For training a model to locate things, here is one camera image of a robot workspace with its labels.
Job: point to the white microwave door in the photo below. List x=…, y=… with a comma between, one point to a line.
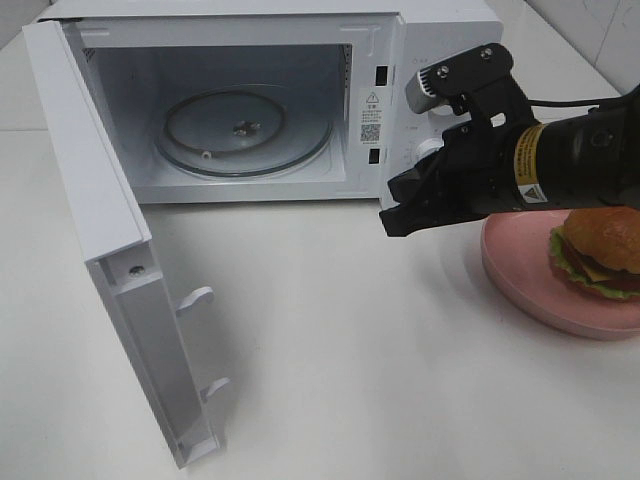
x=117, y=244

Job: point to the toy burger with lettuce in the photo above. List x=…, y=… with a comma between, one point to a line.
x=597, y=249

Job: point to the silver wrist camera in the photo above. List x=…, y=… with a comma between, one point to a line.
x=457, y=79

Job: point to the white microwave oven body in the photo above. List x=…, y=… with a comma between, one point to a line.
x=143, y=57

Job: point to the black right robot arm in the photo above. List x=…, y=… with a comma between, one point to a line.
x=580, y=162

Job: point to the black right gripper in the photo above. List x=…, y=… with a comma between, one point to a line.
x=475, y=178

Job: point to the white warning label sticker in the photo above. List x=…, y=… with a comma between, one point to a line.
x=371, y=116

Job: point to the white microwave knob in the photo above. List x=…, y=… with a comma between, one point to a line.
x=428, y=147

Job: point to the pink round plate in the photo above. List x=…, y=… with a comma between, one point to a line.
x=515, y=249

